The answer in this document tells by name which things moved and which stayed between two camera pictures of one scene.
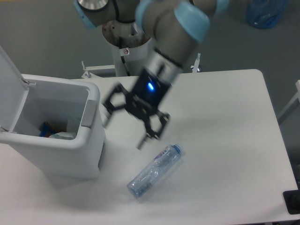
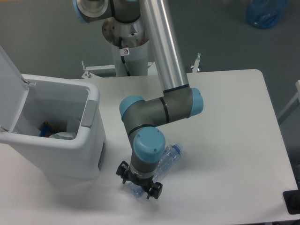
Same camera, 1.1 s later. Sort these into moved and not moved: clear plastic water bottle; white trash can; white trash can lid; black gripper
Moved: black gripper
Not moved: white trash can; white trash can lid; clear plastic water bottle
